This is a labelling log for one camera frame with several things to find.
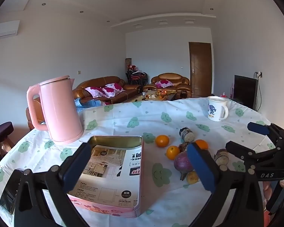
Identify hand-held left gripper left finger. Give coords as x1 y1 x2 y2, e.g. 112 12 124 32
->
14 142 93 227

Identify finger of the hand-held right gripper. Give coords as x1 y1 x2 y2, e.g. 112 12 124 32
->
226 141 278 168
247 122 284 147

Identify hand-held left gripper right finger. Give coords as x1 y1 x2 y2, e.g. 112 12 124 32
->
186 142 267 227

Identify purple beetroot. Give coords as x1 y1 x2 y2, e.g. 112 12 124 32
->
173 150 195 181

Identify orange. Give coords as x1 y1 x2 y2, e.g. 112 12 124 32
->
155 135 170 147
194 139 209 150
166 146 181 160

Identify pink metal tin box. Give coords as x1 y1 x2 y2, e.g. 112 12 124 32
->
67 135 144 218

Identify small yellow fruit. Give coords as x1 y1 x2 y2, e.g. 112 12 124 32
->
186 170 200 184

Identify purple sugarcane chunk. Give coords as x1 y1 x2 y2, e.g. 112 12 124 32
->
214 148 229 166

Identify printed paper leaflet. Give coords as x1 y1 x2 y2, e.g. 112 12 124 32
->
70 144 142 205

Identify black television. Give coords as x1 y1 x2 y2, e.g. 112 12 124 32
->
234 75 259 110

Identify white mug with blue print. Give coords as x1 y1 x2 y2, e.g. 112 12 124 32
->
207 96 229 122

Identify pink electric kettle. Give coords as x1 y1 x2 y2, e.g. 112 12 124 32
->
27 75 84 145

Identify blue clothing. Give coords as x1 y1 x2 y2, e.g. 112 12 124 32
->
74 97 102 113

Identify orange leather chair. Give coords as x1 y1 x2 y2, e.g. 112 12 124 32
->
26 97 46 130

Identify white tablecloth with green clouds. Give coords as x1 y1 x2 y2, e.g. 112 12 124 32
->
0 96 284 227

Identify black smartphone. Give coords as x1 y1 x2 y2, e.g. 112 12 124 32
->
0 169 24 215

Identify white pillow with magenta flowers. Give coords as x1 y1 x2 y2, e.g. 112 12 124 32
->
102 83 125 97
85 87 107 98
155 80 174 88

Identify dark purple stool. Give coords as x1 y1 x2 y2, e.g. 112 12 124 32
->
0 122 15 158

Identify brown wooden door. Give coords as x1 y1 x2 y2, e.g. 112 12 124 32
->
188 42 213 98

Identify dark coffee table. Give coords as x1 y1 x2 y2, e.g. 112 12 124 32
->
122 89 180 103

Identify brown leather sofa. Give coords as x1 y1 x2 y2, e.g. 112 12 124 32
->
72 76 142 104

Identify brown leather armchair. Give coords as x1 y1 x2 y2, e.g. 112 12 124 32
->
144 73 192 97

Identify stacked black chairs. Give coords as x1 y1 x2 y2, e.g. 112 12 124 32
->
125 64 149 87

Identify white air conditioner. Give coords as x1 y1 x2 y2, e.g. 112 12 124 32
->
0 20 20 42

